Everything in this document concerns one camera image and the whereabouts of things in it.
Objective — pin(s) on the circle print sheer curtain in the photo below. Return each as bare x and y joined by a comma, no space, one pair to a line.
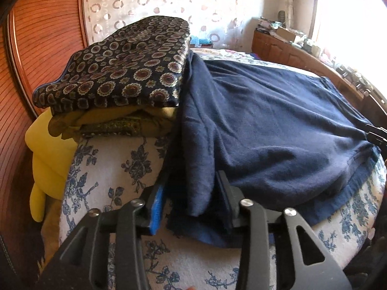
169,3

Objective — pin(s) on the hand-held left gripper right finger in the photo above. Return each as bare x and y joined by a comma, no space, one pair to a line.
231,210

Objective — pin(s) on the window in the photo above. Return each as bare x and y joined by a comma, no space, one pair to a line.
350,21

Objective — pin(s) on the pale window curtain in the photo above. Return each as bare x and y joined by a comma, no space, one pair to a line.
294,3

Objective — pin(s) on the wooden side cabinet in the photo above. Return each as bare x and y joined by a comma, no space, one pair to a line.
290,54

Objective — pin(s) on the yellow pillow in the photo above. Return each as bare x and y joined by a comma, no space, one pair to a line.
48,157

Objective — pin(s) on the navy printed t-shirt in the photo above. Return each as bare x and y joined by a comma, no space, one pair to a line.
272,120

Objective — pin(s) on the cardboard box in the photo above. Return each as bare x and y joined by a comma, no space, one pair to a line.
284,33

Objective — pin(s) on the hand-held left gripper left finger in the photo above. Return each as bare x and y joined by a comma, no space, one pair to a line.
157,214

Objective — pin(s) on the blue tissue pack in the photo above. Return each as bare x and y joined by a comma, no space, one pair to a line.
201,40

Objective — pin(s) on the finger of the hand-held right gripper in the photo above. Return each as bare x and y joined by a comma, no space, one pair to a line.
376,137

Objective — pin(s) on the blue floral bed sheet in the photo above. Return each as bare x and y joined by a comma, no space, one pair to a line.
121,169

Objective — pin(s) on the small brown oval fan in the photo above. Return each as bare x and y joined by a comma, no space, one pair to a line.
281,15

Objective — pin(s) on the wooden slatted wardrobe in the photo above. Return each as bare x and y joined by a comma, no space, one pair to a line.
33,51

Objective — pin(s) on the dark circle patterned cushion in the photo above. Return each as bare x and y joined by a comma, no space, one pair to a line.
121,72

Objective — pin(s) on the olive yellow folded cloth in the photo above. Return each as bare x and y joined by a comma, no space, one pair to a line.
151,121

